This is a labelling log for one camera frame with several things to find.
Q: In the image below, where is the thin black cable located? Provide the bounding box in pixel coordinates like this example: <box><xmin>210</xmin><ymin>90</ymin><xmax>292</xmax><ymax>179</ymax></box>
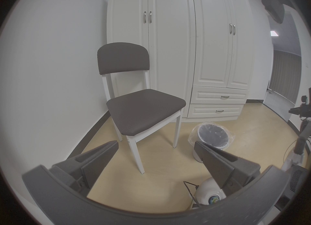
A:
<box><xmin>283</xmin><ymin>139</ymin><xmax>300</xmax><ymax>164</ymax></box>

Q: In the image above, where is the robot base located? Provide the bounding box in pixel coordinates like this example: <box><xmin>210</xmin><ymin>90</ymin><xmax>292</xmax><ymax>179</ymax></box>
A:
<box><xmin>190</xmin><ymin>151</ymin><xmax>309</xmax><ymax>219</ymax></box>

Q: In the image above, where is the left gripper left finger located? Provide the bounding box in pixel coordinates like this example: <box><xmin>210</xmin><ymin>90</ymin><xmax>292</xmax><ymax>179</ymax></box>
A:
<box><xmin>52</xmin><ymin>140</ymin><xmax>119</xmax><ymax>197</ymax></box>

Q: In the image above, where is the white chair grey seat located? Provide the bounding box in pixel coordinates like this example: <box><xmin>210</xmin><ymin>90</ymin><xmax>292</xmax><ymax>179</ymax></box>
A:
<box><xmin>97</xmin><ymin>42</ymin><xmax>187</xmax><ymax>174</ymax></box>

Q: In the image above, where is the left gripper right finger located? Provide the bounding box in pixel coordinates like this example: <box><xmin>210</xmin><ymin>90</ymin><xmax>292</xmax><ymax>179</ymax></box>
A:
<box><xmin>194</xmin><ymin>141</ymin><xmax>261</xmax><ymax>196</ymax></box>

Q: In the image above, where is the white trash bin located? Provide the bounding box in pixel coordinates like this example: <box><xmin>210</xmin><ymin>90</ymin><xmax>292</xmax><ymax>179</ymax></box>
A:
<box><xmin>193</xmin><ymin>122</ymin><xmax>231</xmax><ymax>163</ymax></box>

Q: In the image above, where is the grey curtain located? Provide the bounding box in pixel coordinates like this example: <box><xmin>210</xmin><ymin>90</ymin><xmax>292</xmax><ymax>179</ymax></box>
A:
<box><xmin>270</xmin><ymin>50</ymin><xmax>302</xmax><ymax>104</ymax></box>

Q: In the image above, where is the white wardrobe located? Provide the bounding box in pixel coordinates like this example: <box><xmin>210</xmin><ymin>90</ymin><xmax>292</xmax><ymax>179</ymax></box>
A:
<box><xmin>107</xmin><ymin>0</ymin><xmax>255</xmax><ymax>122</ymax></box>

